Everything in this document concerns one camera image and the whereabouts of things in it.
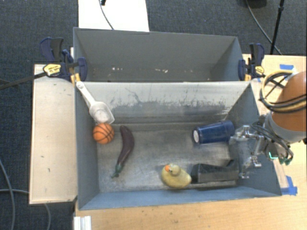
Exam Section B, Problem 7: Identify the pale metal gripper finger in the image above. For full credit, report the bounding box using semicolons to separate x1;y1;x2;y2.
238;156;262;179
228;125;255;145

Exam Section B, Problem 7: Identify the dark blue cup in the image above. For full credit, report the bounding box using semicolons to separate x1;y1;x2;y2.
191;120;236;145

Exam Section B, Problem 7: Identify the dark green flat block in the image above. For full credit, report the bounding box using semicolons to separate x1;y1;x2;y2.
190;159;240;184

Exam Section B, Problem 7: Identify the yellow rubber duck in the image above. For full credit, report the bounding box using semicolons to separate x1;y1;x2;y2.
160;163;192;189

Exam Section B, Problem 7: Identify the grey metal bin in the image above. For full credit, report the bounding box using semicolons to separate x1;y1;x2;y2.
72;27;283;211

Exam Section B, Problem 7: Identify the purple toy eggplant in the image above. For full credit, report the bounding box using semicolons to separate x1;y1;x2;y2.
110;125;135;179

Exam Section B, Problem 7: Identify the orange toy basketball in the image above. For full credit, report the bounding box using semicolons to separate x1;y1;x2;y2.
93;123;115;145

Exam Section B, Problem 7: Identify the white plastic scoop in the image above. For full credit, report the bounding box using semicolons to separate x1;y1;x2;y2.
76;81;116;125

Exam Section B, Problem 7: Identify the pale wood flat board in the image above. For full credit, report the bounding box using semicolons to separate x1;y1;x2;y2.
28;63;79;205

